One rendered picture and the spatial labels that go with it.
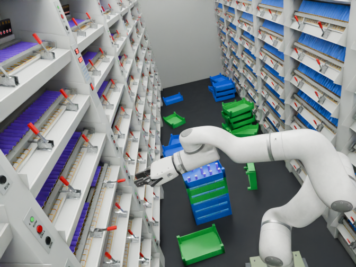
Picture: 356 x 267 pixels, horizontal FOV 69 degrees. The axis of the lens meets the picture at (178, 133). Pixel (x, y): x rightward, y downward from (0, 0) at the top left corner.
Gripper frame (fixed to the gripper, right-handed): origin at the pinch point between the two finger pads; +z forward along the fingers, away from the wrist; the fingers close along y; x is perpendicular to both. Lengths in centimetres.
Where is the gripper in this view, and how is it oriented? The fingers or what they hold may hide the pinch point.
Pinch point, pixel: (140, 178)
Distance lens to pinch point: 102.9
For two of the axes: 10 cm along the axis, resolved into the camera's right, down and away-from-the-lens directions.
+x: -4.2, -7.7, -4.8
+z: -9.1, 3.9, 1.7
